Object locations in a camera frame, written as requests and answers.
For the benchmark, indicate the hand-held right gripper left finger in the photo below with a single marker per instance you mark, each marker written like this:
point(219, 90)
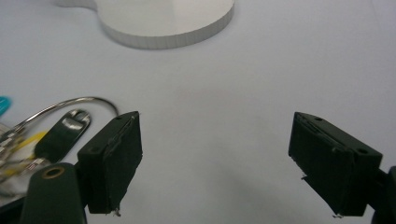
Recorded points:
point(121, 161)

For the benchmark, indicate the yellow key tag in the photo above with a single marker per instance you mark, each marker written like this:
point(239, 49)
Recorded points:
point(31, 140)

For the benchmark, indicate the teal key tag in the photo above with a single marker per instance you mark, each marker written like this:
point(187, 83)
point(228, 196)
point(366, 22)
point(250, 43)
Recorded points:
point(3, 105)

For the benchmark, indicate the white key stand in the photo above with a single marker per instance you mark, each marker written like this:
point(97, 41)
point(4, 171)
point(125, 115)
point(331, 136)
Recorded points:
point(165, 21)

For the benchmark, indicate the black metal key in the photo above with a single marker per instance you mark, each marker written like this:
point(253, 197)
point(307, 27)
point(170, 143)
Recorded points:
point(56, 141)

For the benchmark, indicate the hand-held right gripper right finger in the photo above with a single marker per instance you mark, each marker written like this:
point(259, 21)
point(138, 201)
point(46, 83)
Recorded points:
point(327, 168)

